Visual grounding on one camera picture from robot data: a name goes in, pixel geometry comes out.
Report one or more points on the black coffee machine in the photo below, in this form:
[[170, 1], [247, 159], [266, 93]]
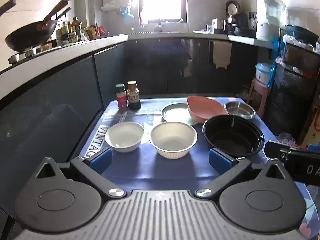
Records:
[[240, 21]]

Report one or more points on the red and yellow box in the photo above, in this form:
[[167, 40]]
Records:
[[313, 127]]

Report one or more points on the green rimmed plate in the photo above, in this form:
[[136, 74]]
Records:
[[175, 113]]

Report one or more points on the gas stove burner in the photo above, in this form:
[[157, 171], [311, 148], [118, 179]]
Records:
[[22, 55]]

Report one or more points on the stainless steel bowl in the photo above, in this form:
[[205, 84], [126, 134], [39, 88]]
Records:
[[240, 109]]

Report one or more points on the pink plate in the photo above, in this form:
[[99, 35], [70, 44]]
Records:
[[206, 108]]

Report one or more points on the red label spice jar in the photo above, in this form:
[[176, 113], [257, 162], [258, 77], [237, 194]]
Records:
[[121, 98]]

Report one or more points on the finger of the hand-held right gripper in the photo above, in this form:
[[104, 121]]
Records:
[[273, 150]]

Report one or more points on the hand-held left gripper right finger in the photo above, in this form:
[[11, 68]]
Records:
[[218, 160]]

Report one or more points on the dark sauce bottle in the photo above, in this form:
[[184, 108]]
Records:
[[133, 96]]

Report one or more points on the blue hanging utensil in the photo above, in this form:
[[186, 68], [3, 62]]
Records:
[[127, 17]]

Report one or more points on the black wok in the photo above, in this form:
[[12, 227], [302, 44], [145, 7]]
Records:
[[30, 36]]

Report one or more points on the wall socket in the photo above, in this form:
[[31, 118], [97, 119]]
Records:
[[252, 15]]

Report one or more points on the white bucket blue lid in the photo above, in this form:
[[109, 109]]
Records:
[[262, 73]]

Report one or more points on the ribbed white bowl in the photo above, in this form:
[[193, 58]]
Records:
[[172, 138]]

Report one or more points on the kitchen window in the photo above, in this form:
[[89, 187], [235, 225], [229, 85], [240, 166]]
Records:
[[162, 0]]

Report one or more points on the white kitchen countertop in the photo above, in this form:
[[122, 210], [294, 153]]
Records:
[[75, 50]]

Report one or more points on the black storage rack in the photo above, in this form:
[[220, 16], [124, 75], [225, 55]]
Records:
[[295, 95]]

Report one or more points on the clear glass cup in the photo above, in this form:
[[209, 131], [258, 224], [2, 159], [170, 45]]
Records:
[[210, 28]]

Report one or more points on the pink plastic stool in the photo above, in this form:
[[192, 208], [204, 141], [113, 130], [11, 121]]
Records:
[[260, 90]]

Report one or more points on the steel kettle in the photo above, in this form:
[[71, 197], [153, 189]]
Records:
[[221, 24]]

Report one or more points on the black plastic bowl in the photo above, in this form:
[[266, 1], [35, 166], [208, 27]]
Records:
[[232, 136]]

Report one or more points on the brown round appliance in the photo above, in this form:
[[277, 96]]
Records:
[[232, 7]]

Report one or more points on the row of condiment bottles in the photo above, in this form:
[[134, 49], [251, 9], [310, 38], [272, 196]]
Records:
[[75, 31]]

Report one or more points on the beige hanging cloth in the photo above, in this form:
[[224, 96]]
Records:
[[222, 53]]

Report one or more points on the blue hanging bag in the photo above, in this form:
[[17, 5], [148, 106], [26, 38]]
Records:
[[273, 72]]

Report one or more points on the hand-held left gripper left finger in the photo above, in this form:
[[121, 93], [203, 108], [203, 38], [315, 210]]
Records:
[[101, 158]]

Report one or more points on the clear plastic bag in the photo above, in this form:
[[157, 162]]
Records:
[[286, 138]]

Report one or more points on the white countertop appliance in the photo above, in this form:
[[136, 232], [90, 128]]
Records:
[[270, 17]]

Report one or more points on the sink faucet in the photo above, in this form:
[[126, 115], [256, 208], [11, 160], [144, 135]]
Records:
[[159, 22]]

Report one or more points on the small smooth white bowl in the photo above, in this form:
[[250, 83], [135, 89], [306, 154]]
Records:
[[123, 136]]

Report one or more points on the blue printed tablecloth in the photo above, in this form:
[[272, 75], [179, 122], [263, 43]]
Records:
[[150, 171]]

